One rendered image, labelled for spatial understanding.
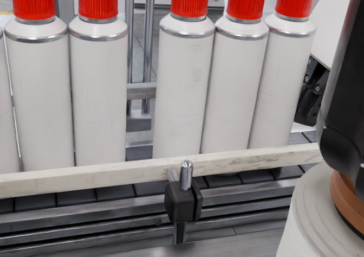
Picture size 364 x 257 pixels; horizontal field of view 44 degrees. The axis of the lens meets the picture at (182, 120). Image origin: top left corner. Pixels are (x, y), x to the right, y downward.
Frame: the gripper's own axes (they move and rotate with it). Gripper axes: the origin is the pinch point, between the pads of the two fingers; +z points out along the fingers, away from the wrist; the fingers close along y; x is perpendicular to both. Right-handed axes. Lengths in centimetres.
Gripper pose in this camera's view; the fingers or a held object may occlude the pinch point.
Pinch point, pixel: (309, 106)
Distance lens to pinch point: 52.8
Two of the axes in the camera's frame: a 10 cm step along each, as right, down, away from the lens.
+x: 8.7, 2.2, 4.3
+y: 2.7, 5.2, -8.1
